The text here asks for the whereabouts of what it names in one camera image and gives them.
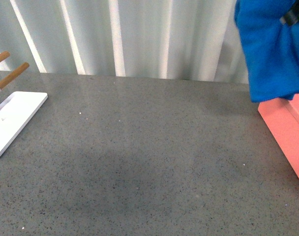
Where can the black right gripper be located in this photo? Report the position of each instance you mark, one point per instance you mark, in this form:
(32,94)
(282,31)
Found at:
(291,17)

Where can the blue microfiber cloth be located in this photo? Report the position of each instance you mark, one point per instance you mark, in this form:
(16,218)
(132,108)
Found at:
(271,48)

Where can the white pleated curtain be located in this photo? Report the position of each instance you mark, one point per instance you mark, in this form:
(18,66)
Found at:
(167,39)

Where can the pink plastic tray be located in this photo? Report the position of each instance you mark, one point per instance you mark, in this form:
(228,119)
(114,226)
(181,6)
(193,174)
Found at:
(282,118)

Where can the wooden rod far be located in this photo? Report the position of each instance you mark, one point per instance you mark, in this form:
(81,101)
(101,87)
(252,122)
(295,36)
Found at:
(4,55)

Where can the wooden rod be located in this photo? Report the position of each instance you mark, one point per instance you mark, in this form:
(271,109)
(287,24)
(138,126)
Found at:
(4,55)
(13,75)

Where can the white rack base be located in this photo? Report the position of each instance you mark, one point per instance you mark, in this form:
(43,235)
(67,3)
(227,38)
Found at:
(15,112)

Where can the wooden rod near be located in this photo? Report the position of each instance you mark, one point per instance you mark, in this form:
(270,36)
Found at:
(13,75)

